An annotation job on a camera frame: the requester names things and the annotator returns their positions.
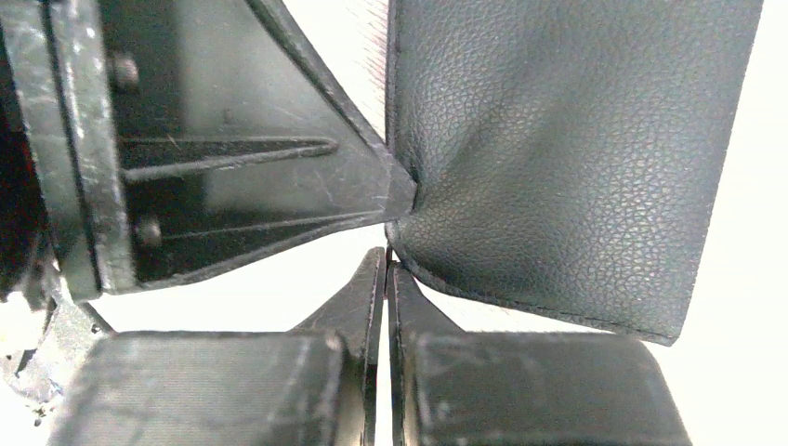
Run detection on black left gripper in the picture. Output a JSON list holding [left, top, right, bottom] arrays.
[[1, 1, 138, 407]]

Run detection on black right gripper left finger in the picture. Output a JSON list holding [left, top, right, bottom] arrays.
[[48, 247, 387, 445]]

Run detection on black tool pouch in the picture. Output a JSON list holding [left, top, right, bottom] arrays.
[[386, 1, 763, 346]]

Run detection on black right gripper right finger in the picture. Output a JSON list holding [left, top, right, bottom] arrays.
[[387, 263, 690, 445]]

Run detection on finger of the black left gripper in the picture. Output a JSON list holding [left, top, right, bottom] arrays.
[[98, 1, 415, 290]]

